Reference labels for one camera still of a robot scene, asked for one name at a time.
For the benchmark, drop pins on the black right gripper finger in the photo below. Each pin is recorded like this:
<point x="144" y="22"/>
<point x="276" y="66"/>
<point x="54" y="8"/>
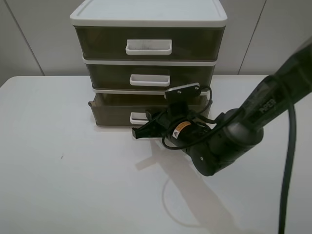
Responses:
<point x="151" y="115"/>

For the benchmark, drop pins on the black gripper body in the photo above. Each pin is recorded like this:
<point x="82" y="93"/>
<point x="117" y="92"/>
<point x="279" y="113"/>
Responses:
<point x="186" y="130"/>

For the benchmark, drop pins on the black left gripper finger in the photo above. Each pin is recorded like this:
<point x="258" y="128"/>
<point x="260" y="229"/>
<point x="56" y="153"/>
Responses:
<point x="145" y="131"/>

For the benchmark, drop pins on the smoky bottom drawer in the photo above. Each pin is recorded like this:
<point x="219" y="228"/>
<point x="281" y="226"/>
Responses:
<point x="125" y="110"/>

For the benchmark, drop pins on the smoky drawer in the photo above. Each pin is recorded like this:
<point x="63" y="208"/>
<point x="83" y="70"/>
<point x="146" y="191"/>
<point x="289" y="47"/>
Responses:
<point x="143" y="77"/>
<point x="125" y="110"/>
<point x="150" y="43"/>

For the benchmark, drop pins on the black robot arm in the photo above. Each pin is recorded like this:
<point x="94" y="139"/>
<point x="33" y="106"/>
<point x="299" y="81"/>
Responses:
<point x="214" y="145"/>

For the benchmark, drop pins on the smoky middle drawer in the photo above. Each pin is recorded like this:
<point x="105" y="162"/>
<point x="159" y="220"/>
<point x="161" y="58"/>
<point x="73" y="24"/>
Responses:
<point x="143" y="77"/>

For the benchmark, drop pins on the smoky top drawer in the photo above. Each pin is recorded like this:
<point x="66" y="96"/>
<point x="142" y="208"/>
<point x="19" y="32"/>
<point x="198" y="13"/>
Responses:
<point x="150" y="43"/>

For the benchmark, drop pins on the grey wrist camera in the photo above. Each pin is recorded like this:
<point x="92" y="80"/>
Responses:
<point x="177" y="98"/>

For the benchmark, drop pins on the white drawer cabinet frame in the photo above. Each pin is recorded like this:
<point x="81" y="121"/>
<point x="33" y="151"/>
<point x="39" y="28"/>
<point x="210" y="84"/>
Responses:
<point x="149" y="13"/>

